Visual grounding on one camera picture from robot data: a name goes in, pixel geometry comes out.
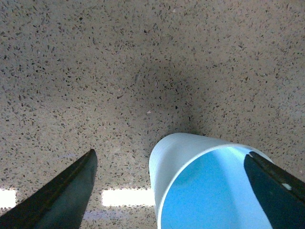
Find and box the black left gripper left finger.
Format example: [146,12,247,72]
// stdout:
[0,149,98,229]

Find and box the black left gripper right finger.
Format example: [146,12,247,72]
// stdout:
[244,151,305,229]

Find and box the blue cup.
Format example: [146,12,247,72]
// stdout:
[149,133,271,229]

